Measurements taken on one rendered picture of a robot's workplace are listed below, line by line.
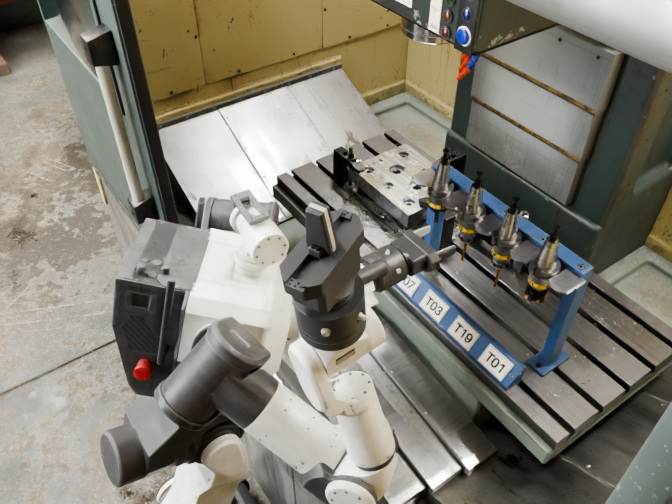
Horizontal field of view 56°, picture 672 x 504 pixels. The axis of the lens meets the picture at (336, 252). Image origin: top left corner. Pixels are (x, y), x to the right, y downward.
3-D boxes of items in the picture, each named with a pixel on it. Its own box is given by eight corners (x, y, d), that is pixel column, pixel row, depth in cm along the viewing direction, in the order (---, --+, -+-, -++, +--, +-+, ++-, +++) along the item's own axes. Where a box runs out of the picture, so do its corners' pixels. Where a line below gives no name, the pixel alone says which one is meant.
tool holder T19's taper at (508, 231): (521, 236, 140) (528, 213, 135) (507, 244, 138) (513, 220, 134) (507, 225, 143) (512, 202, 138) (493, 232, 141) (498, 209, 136)
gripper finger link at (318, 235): (330, 212, 64) (334, 252, 69) (304, 202, 66) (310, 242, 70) (322, 222, 64) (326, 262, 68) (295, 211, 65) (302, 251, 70)
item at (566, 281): (562, 298, 129) (563, 296, 128) (542, 283, 132) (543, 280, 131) (585, 284, 132) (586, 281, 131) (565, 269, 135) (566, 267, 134)
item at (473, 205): (486, 209, 147) (491, 186, 142) (474, 217, 145) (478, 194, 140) (471, 200, 149) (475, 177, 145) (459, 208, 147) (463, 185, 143)
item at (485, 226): (485, 239, 142) (486, 236, 141) (469, 226, 145) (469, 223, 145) (507, 227, 145) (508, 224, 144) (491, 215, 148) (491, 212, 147)
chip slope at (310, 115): (241, 279, 214) (233, 221, 197) (161, 181, 254) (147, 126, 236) (438, 187, 251) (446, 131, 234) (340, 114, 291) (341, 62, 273)
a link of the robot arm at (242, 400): (227, 451, 94) (154, 396, 93) (235, 424, 103) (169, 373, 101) (277, 395, 93) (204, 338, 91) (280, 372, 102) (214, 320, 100)
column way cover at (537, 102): (564, 209, 198) (614, 55, 162) (459, 140, 226) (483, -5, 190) (575, 203, 200) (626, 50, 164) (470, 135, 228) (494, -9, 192)
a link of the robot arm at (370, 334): (320, 352, 75) (327, 399, 83) (391, 307, 78) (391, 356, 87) (271, 292, 81) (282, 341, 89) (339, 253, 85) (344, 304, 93)
